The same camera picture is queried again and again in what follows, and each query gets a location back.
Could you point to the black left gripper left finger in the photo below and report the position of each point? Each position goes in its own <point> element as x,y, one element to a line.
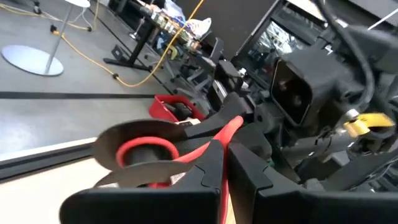
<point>155,207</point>

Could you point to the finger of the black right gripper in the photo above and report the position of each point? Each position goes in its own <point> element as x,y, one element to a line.
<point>224,116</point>
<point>255,141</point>

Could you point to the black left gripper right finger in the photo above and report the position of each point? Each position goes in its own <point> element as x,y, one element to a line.
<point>295,208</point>

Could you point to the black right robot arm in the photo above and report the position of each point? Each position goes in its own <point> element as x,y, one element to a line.
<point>385,53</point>

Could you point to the red plastic bin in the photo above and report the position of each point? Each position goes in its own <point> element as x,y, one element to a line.
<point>158,109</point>

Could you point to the black office chair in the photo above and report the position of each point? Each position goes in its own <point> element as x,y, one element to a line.
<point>216,51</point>

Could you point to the white plastic bag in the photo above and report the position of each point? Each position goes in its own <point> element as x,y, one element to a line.
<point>200,26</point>

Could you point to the black cluttered desk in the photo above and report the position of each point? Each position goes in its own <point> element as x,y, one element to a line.
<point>136,53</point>

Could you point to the round metal floor stand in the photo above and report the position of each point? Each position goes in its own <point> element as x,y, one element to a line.
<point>31,60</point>

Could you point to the black aluminium frame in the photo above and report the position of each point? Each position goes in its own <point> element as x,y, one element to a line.
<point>46,158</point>

